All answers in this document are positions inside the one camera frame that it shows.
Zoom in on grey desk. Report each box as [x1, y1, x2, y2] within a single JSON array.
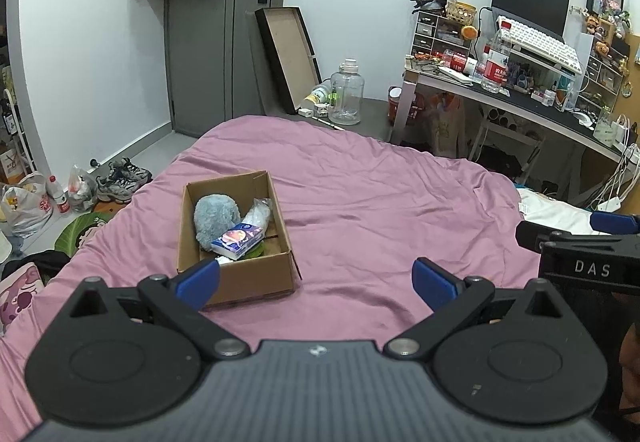
[[390, 58, 640, 164]]

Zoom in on white chair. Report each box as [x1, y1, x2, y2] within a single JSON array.
[[467, 111, 547, 184]]

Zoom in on clear plastic bag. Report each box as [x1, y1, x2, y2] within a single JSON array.
[[67, 164, 99, 213], [240, 197, 274, 229]]

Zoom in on desktop drawer organizer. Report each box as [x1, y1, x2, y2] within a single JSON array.
[[413, 11, 476, 54]]

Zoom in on wicker basket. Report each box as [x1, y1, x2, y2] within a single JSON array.
[[446, 1, 477, 24]]

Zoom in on tall red label water bottle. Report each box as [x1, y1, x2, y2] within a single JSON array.
[[480, 20, 514, 94]]

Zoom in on grey sneaker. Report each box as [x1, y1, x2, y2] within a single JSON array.
[[112, 157, 154, 184], [95, 171, 137, 204]]

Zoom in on storage shelf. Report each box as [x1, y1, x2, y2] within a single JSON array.
[[0, 0, 37, 184]]

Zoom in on black cloth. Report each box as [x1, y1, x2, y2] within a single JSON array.
[[0, 249, 71, 284]]

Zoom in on brown cardboard box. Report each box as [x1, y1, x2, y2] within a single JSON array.
[[176, 169, 304, 311]]

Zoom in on black flat box lid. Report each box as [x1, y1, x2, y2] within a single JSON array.
[[254, 6, 324, 116]]

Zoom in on white cubby shelf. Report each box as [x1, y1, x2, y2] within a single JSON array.
[[579, 31, 632, 109]]

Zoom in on pink bed sheet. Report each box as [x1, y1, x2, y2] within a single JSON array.
[[0, 115, 593, 429]]

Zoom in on cardboard tubes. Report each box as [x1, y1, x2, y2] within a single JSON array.
[[487, 104, 532, 131]]

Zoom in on white remote control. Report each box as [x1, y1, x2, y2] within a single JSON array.
[[438, 66, 474, 86]]

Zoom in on white cloth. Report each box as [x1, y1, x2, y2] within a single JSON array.
[[514, 187, 602, 236]]

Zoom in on beige tote bag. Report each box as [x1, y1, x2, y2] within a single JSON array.
[[424, 92, 467, 159]]

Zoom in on yellow label bottle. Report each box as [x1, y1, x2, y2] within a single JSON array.
[[305, 83, 334, 108]]

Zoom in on green floor mat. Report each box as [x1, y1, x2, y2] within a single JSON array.
[[53, 211, 114, 253]]

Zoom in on grey door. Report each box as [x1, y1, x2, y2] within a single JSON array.
[[164, 0, 292, 139]]

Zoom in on pink printed pillow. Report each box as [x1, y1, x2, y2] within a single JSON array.
[[0, 262, 44, 334]]

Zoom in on red bin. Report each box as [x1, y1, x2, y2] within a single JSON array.
[[387, 87, 416, 126]]

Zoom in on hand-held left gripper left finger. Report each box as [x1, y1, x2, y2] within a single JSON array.
[[67, 258, 253, 363]]

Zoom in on clear large water jug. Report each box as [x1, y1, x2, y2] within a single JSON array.
[[328, 58, 366, 126]]

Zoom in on white charger cables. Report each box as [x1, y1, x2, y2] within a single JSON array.
[[594, 116, 640, 214]]

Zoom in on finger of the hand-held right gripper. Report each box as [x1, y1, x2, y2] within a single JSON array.
[[589, 211, 640, 236], [515, 219, 640, 254]]

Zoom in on white keyboard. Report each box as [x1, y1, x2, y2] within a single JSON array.
[[494, 15, 584, 74]]

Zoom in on lying red label bottle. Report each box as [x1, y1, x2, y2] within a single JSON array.
[[442, 49, 482, 76]]

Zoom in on blue printed tissue pack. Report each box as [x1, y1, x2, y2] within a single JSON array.
[[210, 223, 265, 261]]

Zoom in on small red label water bottle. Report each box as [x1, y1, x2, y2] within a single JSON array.
[[46, 175, 71, 214]]

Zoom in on white plastic shopping bag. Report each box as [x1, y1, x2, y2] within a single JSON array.
[[0, 171, 54, 238]]

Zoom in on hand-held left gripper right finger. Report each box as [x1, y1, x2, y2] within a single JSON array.
[[385, 258, 565, 363]]

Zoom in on blue fluffy plush toy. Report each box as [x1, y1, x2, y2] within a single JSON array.
[[193, 193, 242, 251]]

